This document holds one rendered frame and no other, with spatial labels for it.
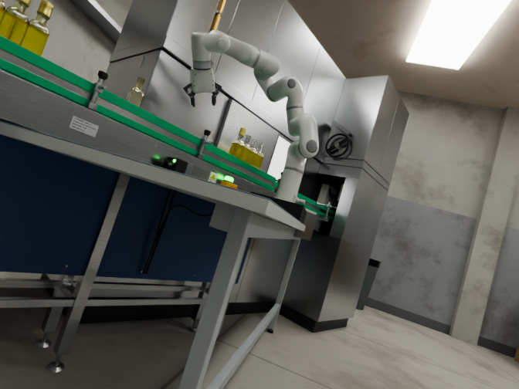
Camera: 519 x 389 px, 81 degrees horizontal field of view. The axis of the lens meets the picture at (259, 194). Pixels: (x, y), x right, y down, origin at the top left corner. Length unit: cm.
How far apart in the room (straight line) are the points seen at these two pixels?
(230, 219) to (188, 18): 126
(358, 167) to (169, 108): 154
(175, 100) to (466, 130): 443
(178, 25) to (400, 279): 415
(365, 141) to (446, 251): 272
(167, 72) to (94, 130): 62
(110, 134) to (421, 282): 440
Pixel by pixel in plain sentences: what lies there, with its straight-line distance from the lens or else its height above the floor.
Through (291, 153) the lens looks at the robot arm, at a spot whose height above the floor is 104.
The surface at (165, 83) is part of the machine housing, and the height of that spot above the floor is 120.
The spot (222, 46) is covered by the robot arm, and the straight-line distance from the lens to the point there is 136.
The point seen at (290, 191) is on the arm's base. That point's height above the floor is 87.
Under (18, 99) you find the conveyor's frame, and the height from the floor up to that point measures 82.
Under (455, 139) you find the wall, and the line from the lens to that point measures 525.
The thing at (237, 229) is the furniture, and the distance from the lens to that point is 69.
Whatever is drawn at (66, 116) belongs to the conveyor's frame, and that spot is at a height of 83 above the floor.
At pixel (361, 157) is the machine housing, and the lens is 257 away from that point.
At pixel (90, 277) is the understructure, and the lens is 126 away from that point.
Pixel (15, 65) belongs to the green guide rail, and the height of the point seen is 91.
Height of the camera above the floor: 70
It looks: 5 degrees up
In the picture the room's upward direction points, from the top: 17 degrees clockwise
